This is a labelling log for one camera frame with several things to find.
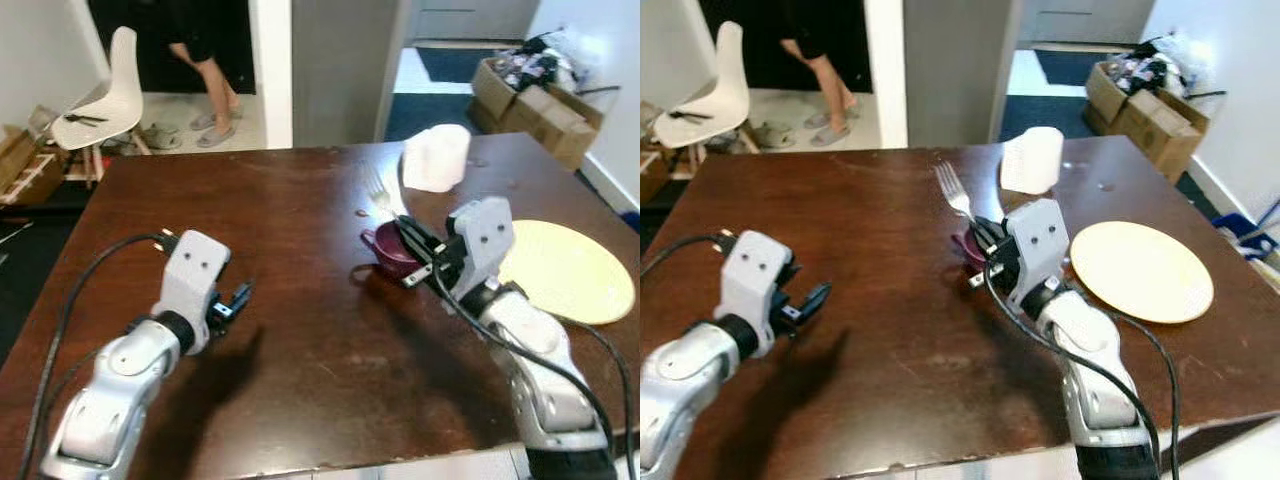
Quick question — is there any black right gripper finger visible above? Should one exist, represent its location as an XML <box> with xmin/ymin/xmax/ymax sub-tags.
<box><xmin>397</xmin><ymin>238</ymin><xmax>437</xmax><ymax>289</ymax></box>
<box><xmin>396</xmin><ymin>214</ymin><xmax>445</xmax><ymax>253</ymax></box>
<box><xmin>963</xmin><ymin>238</ymin><xmax>999</xmax><ymax>289</ymax></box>
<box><xmin>966</xmin><ymin>214</ymin><xmax>1009</xmax><ymax>251</ymax></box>

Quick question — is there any silver metal fork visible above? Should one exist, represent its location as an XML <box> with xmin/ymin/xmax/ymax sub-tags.
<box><xmin>934</xmin><ymin>161</ymin><xmax>977</xmax><ymax>223</ymax></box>
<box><xmin>367</xmin><ymin>164</ymin><xmax>413</xmax><ymax>227</ymax></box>

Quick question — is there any maroon cup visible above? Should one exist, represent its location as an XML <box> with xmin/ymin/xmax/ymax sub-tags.
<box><xmin>359</xmin><ymin>224</ymin><xmax>425</xmax><ymax>282</ymax></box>
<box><xmin>950</xmin><ymin>231</ymin><xmax>991</xmax><ymax>273</ymax></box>

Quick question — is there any round pale yellow plate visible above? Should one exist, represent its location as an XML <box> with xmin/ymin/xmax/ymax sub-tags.
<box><xmin>1069</xmin><ymin>220</ymin><xmax>1216</xmax><ymax>325</ymax></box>
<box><xmin>496</xmin><ymin>219</ymin><xmax>637</xmax><ymax>326</ymax></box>

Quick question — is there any large open cardboard box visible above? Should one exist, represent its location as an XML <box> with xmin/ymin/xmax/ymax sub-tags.
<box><xmin>469</xmin><ymin>56</ymin><xmax>607</xmax><ymax>172</ymax></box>
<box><xmin>1084</xmin><ymin>60</ymin><xmax>1212</xmax><ymax>185</ymax></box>

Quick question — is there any bundle of mixed clutter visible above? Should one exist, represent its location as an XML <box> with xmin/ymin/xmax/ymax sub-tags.
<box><xmin>503</xmin><ymin>30</ymin><xmax>589</xmax><ymax>93</ymax></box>
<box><xmin>1118</xmin><ymin>33</ymin><xmax>1204</xmax><ymax>98</ymax></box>

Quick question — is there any person in dark shorts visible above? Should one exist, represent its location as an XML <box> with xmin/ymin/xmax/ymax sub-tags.
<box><xmin>778</xmin><ymin>0</ymin><xmax>864</xmax><ymax>148</ymax></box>
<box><xmin>164</xmin><ymin>0</ymin><xmax>243</xmax><ymax>150</ymax></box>

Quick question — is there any white plastic chair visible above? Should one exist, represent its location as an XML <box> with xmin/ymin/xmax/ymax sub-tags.
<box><xmin>49</xmin><ymin>26</ymin><xmax>145</xmax><ymax>183</ymax></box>
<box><xmin>651</xmin><ymin>21</ymin><xmax>752</xmax><ymax>178</ymax></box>

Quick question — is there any small brown cardboard box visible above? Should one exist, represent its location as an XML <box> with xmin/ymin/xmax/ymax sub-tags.
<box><xmin>0</xmin><ymin>104</ymin><xmax>67</xmax><ymax>207</ymax></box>

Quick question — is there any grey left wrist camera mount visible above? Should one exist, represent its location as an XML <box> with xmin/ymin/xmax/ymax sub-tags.
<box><xmin>151</xmin><ymin>230</ymin><xmax>233</xmax><ymax>335</ymax></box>
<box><xmin>721</xmin><ymin>230</ymin><xmax>797</xmax><ymax>337</ymax></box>

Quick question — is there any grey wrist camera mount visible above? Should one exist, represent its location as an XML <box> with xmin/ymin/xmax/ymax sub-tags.
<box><xmin>151</xmin><ymin>230</ymin><xmax>233</xmax><ymax>335</ymax></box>
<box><xmin>444</xmin><ymin>196</ymin><xmax>517</xmax><ymax>293</ymax></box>
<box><xmin>1003</xmin><ymin>197</ymin><xmax>1072</xmax><ymax>303</ymax></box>
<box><xmin>721</xmin><ymin>230</ymin><xmax>797</xmax><ymax>337</ymax></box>

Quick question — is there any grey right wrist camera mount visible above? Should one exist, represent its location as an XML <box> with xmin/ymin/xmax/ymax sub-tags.
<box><xmin>1003</xmin><ymin>197</ymin><xmax>1072</xmax><ymax>303</ymax></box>
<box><xmin>444</xmin><ymin>196</ymin><xmax>517</xmax><ymax>293</ymax></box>

